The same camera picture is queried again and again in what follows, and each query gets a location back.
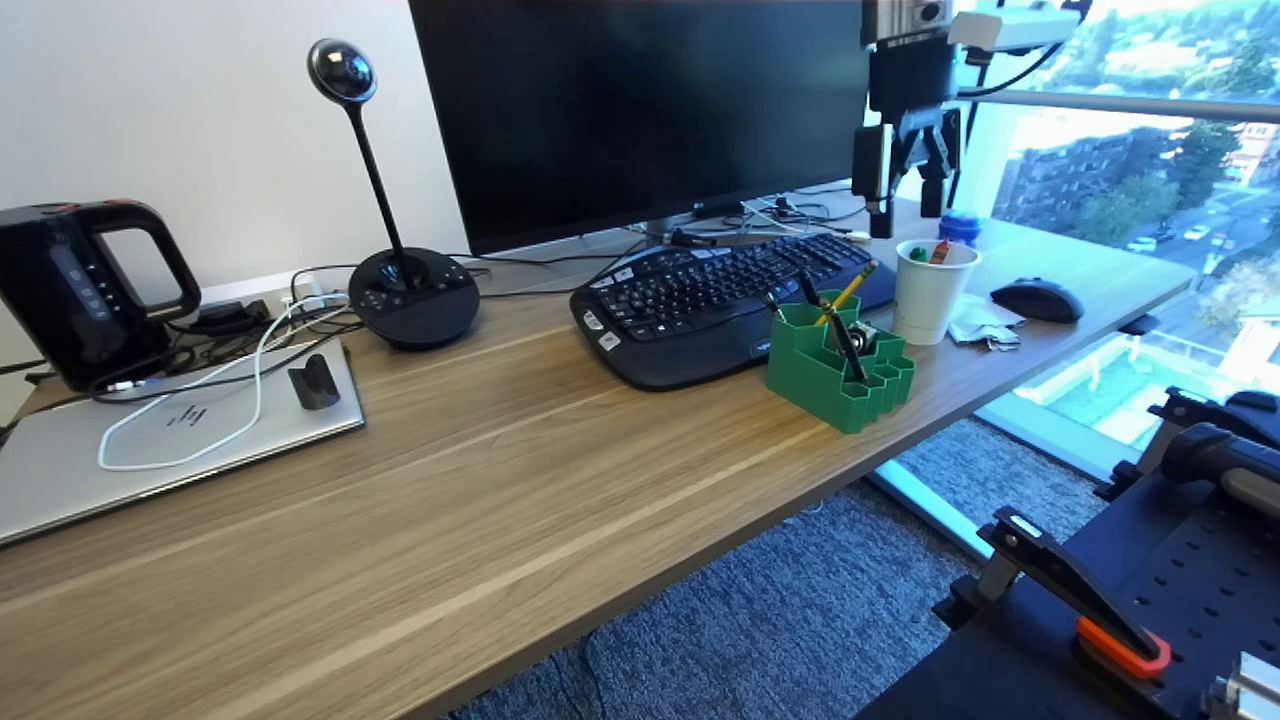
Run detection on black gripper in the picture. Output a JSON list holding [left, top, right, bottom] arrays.
[[851, 27, 967, 246]]

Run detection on white paper cup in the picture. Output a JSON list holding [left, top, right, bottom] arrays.
[[887, 235, 979, 354]]

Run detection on green plastic pen holder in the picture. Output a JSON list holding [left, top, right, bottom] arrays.
[[764, 298, 922, 439]]

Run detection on blue mentos gum bottle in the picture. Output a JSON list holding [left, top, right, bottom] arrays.
[[935, 214, 986, 252]]

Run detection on yellow pencil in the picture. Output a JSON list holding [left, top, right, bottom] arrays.
[[816, 259, 881, 323]]

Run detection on white folded cloth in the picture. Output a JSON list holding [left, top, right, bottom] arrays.
[[946, 294, 1028, 356]]

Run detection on black pencil gold print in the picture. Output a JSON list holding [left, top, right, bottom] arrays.
[[798, 274, 871, 390]]

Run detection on dark grey computer mouse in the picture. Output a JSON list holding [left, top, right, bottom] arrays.
[[990, 274, 1088, 329]]

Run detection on black ergonomic keyboard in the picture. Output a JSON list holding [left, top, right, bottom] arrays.
[[569, 231, 902, 392]]

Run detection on large black monitor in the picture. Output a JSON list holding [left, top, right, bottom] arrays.
[[405, 0, 885, 264]]

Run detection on black tube clamp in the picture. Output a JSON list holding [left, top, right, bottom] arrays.
[[1095, 384, 1280, 523]]

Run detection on black perforated work table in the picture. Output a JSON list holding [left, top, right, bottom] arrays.
[[857, 455, 1280, 720]]

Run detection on black webcam on stand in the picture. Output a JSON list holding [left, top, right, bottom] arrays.
[[303, 35, 485, 356]]

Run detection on white power plug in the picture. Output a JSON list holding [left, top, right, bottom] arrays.
[[289, 270, 354, 317]]

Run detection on aluminium extrusion profile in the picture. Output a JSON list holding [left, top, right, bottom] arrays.
[[1203, 649, 1280, 720]]

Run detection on small black adapter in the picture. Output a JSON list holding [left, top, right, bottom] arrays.
[[284, 347, 346, 417]]

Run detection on black power plug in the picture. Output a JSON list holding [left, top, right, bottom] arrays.
[[184, 298, 275, 341]]

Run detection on black electric kettle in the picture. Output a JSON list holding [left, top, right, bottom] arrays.
[[0, 196, 210, 398]]

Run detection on silver closed laptop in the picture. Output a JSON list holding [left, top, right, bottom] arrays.
[[0, 335, 373, 553]]

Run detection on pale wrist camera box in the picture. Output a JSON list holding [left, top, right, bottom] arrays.
[[949, 3, 1083, 57]]

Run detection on black clamp orange handle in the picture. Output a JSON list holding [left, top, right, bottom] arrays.
[[978, 504, 1178, 688]]

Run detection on thin white looped cable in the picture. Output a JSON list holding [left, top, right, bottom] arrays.
[[94, 298, 303, 478]]

